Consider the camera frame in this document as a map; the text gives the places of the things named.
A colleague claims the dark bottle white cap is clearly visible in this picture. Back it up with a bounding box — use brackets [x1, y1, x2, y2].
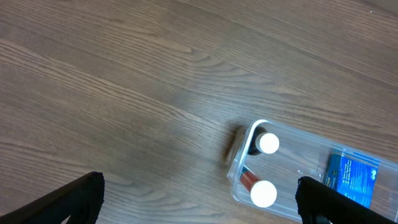
[248, 126, 280, 156]

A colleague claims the red bottle white cap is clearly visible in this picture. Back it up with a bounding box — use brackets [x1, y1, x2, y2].
[239, 166, 277, 208]

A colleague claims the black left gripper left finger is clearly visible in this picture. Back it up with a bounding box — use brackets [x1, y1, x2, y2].
[1, 172, 104, 224]

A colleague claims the blue box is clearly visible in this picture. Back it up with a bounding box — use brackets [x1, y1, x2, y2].
[323, 149, 380, 208]

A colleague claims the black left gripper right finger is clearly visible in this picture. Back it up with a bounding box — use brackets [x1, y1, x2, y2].
[295, 176, 394, 224]

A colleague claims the clear plastic container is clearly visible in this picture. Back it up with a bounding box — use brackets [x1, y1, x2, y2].
[227, 119, 397, 222]

